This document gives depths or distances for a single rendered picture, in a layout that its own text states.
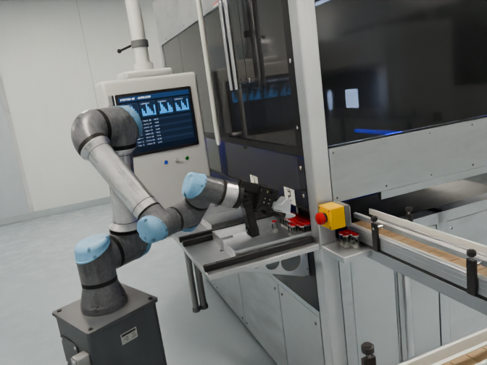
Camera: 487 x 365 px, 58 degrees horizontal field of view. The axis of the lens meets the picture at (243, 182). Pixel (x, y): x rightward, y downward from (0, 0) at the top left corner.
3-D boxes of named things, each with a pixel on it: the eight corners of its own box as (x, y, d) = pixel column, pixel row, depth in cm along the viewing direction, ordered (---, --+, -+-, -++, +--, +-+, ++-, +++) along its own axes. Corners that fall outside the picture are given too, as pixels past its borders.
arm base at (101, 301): (95, 321, 137) (88, 292, 135) (73, 308, 147) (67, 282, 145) (136, 300, 147) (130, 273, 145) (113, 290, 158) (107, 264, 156)
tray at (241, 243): (291, 220, 181) (290, 211, 180) (325, 237, 157) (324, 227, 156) (213, 240, 170) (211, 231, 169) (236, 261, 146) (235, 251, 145)
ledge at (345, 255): (356, 241, 154) (356, 236, 153) (380, 252, 142) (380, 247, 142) (322, 251, 149) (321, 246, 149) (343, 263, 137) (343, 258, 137)
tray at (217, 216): (262, 203, 213) (261, 195, 212) (287, 214, 189) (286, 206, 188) (195, 218, 202) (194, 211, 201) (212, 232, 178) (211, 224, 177)
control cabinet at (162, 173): (202, 202, 262) (181, 68, 246) (217, 207, 246) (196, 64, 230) (119, 224, 238) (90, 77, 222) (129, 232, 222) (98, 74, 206)
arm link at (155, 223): (57, 105, 126) (161, 229, 112) (90, 101, 134) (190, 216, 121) (48, 135, 132) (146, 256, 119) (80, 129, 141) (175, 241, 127)
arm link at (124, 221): (101, 263, 154) (82, 107, 138) (134, 248, 165) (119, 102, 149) (123, 274, 147) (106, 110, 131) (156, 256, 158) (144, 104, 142)
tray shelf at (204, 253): (259, 204, 218) (258, 200, 218) (338, 243, 154) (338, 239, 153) (164, 227, 202) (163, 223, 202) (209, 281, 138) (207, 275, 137)
